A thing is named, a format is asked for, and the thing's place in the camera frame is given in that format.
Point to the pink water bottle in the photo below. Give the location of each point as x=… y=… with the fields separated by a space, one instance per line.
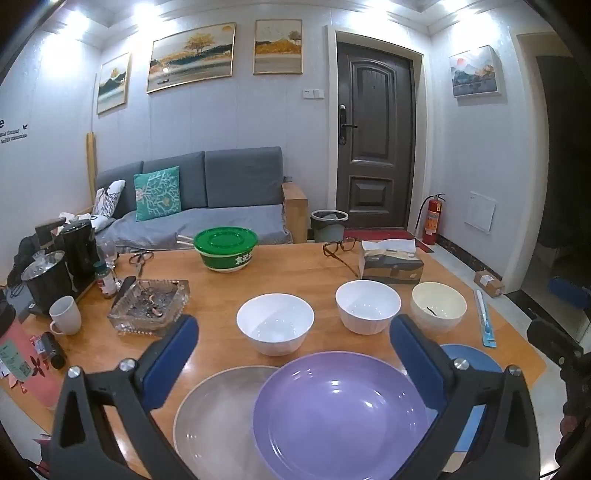
x=23 y=364

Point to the small cardboard box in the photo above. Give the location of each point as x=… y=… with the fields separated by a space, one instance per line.
x=489 y=284

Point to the small black cylinder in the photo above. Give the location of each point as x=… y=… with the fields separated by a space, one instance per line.
x=53 y=350

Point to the black tea machine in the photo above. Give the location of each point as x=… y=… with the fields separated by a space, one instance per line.
x=81 y=249

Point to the small seasoning bottle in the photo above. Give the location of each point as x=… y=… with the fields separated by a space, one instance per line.
x=107 y=284

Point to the red fire extinguisher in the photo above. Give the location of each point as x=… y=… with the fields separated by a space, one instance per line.
x=431 y=221

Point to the white light switch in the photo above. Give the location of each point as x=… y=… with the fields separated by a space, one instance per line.
x=312 y=93

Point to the cream bowl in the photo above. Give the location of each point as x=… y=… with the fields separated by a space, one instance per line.
x=438 y=300

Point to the tissue box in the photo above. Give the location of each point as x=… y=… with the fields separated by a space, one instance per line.
x=392 y=270

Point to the tortoiseshell eyeglasses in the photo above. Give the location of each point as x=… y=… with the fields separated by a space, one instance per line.
x=332 y=249

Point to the wooden stick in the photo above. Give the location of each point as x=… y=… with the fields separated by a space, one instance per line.
x=91 y=170

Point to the white framed mountain painting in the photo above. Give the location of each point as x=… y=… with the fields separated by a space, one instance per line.
x=475 y=71

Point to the grey trash bin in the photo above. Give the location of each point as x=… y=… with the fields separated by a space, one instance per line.
x=328 y=224

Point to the wide framed tree painting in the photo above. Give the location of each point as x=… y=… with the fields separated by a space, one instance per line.
x=191 y=57

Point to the white mug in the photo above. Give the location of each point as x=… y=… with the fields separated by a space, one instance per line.
x=67 y=316

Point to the white cloth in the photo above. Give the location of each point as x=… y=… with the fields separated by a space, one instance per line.
x=99 y=222

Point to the blue toothbrush packet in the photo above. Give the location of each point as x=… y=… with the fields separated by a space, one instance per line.
x=485 y=323

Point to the scissors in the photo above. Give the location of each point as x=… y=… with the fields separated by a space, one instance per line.
x=138 y=265

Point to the blue object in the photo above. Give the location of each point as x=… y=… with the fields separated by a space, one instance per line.
x=570 y=291

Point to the white wall panel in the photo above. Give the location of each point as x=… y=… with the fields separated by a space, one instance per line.
x=480 y=211

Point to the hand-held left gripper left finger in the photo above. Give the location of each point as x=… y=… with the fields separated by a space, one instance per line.
x=168 y=360

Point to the dark brown door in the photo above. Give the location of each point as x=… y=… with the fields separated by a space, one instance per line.
x=374 y=138

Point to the square framed golden painting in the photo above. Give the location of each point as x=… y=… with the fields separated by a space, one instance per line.
x=277 y=46

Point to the ribbed white bowl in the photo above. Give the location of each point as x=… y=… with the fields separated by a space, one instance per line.
x=367 y=304

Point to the smooth white bowl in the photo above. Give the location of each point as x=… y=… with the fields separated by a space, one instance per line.
x=274 y=323

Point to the wine glass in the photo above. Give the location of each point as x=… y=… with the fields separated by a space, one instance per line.
x=110 y=251

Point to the small framed landscape painting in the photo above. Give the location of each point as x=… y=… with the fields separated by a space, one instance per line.
x=113 y=83

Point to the white patterned cushion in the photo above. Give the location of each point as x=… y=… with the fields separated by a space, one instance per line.
x=108 y=198

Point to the wall lettering decal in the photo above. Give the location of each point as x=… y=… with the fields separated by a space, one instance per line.
x=11 y=134

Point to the blue plate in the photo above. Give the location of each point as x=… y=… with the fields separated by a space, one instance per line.
x=475 y=357

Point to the green lidded food container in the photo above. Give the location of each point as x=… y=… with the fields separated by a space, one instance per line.
x=226 y=244

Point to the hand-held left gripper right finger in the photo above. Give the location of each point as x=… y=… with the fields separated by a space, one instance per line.
x=411 y=364

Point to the teal patterned cushion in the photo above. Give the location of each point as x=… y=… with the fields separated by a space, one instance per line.
x=157 y=194

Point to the grey sofa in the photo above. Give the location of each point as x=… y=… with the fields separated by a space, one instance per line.
x=240 y=180

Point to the purple plate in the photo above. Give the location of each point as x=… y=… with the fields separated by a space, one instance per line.
x=332 y=415

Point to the glass ashtray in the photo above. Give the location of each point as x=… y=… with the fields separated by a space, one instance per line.
x=147 y=304

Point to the red door mat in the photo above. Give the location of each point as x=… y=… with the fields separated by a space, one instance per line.
x=392 y=234

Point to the steel kettle pot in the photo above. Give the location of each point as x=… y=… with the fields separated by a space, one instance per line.
x=46 y=281

